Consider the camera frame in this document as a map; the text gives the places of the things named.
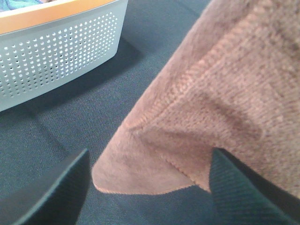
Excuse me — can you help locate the brown microfibre towel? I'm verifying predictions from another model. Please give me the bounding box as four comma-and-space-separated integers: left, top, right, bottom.
92, 0, 300, 197

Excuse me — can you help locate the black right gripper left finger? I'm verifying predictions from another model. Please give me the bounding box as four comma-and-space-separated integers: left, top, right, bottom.
0, 149, 90, 225

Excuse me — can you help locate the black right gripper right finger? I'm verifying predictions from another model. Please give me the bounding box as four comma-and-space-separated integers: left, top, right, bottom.
209, 148, 300, 225

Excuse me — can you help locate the black table cloth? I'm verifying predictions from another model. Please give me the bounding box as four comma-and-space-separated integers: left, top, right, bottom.
0, 0, 223, 225

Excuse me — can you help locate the blue cloth in basket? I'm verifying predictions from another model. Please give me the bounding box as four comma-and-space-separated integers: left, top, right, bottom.
0, 0, 49, 12

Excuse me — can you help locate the grey perforated laundry basket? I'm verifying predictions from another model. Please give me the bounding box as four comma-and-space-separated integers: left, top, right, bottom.
0, 0, 128, 111

